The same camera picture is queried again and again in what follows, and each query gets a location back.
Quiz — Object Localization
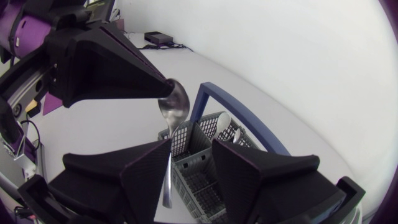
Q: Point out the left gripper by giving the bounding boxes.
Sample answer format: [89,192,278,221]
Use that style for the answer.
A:
[0,28,175,147]

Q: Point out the grey cutlery basket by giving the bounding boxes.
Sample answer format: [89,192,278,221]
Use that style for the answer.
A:
[157,82,292,224]

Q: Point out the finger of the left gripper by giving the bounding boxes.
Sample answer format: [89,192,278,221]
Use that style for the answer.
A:
[98,23,168,79]

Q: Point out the power brick cable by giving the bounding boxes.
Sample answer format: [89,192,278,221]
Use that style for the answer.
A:
[138,42,193,52]

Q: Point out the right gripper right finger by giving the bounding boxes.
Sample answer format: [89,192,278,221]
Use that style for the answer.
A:
[211,138,346,224]

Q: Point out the black power brick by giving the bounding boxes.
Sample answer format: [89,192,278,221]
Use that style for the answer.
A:
[144,30,174,45]

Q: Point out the steel spoon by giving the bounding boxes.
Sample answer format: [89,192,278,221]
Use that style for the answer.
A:
[157,78,191,209]

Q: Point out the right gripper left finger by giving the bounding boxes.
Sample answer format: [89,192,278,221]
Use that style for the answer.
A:
[46,138,173,224]

